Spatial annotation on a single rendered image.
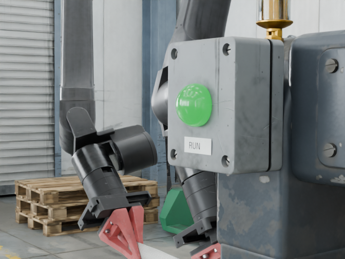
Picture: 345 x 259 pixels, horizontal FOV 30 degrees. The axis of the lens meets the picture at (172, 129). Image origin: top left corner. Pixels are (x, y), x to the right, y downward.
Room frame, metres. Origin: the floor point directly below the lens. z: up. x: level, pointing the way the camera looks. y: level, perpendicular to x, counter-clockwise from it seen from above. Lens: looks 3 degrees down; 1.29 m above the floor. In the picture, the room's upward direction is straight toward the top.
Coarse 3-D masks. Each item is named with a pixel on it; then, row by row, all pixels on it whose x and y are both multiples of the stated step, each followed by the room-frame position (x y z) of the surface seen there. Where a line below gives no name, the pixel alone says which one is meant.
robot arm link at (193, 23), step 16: (192, 0) 0.79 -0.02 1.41; (208, 0) 0.80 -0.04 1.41; (224, 0) 0.81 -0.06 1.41; (192, 16) 0.78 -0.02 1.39; (208, 16) 0.79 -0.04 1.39; (224, 16) 0.80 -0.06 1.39; (176, 32) 0.80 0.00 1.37; (192, 32) 0.77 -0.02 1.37; (208, 32) 0.78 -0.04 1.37; (224, 32) 0.80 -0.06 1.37; (160, 80) 0.79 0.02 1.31; (160, 96) 0.77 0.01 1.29; (160, 112) 0.78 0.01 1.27
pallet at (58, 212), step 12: (60, 192) 6.62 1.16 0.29; (72, 192) 6.62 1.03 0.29; (24, 204) 6.41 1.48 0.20; (36, 204) 6.07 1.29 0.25; (72, 204) 5.93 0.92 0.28; (84, 204) 6.00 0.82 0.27; (144, 204) 6.49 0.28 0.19; (156, 204) 6.50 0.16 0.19; (48, 216) 5.88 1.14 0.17; (60, 216) 5.86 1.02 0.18; (72, 216) 5.95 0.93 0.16
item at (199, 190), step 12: (192, 180) 0.73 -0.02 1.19; (204, 180) 0.73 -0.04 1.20; (192, 192) 0.73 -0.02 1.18; (204, 192) 0.72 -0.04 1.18; (192, 204) 0.73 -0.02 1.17; (204, 204) 0.72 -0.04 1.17; (216, 204) 0.71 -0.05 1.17; (192, 216) 0.74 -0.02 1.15; (204, 216) 0.72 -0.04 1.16; (216, 216) 0.69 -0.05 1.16; (192, 228) 0.70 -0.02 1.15; (204, 228) 0.68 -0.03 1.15; (180, 240) 0.71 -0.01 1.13; (192, 240) 0.72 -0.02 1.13
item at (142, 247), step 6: (138, 246) 0.91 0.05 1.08; (144, 246) 0.90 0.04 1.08; (144, 252) 0.90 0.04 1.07; (150, 252) 0.88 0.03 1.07; (156, 252) 0.87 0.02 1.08; (162, 252) 0.86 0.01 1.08; (144, 258) 0.90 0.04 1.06; (150, 258) 0.88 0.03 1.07; (156, 258) 0.87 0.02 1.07; (162, 258) 0.86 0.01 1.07; (168, 258) 0.84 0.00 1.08; (174, 258) 0.83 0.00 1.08; (180, 258) 0.82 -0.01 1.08
